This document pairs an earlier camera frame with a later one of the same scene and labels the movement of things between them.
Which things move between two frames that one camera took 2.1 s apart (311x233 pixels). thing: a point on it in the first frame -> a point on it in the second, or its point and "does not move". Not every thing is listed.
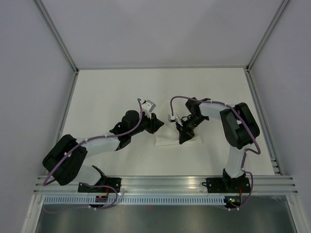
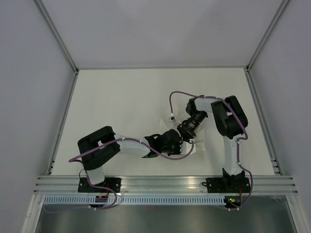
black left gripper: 157,124 -> 178,152
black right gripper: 184,134 does not move
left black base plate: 116,182 does not move
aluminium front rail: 175,184 does not move
